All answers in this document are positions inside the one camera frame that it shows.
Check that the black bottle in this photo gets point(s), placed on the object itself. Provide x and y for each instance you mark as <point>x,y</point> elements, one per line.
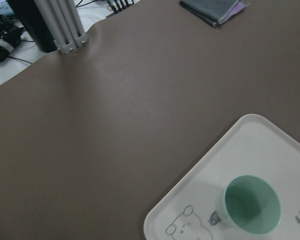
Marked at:
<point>29,15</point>

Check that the cream rabbit tray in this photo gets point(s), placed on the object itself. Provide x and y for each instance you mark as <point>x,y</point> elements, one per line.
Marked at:
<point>252,146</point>

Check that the green cup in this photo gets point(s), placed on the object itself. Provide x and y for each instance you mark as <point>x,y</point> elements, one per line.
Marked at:
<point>250,204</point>

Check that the grey folded cloth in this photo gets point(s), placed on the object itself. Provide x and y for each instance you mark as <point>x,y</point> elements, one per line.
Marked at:
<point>214,12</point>

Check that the aluminium frame post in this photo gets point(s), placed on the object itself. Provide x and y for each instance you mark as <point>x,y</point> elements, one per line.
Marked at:
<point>64,24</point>

